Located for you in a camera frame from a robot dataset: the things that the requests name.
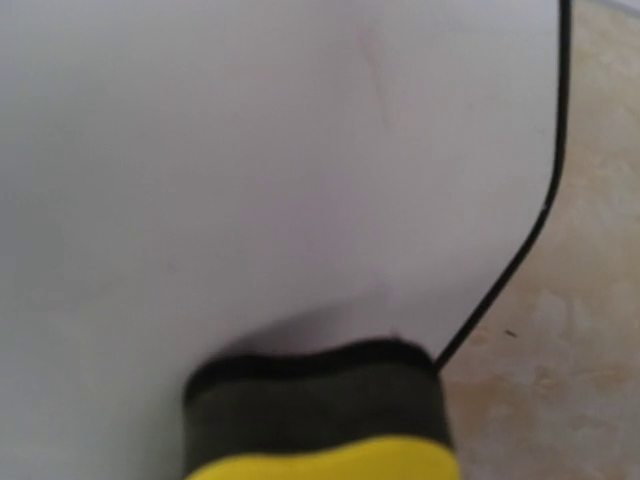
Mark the yellow black whiteboard eraser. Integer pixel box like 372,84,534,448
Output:
183,338,461,479

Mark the white whiteboard black frame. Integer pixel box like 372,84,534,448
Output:
1,1,572,479

